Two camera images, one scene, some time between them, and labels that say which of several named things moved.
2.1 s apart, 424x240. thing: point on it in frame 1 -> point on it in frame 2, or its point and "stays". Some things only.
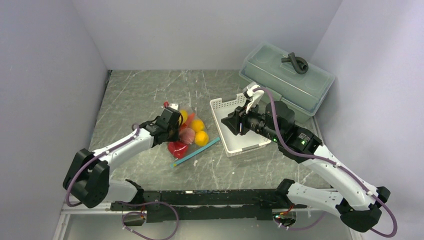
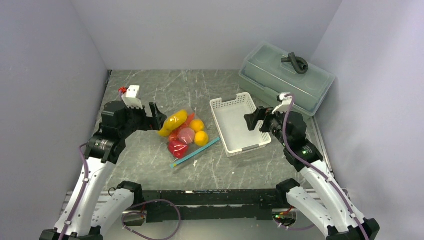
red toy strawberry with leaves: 179,149 stays
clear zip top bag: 193,138 stays
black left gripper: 176,136 -> 156,121
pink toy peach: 187,135 stays
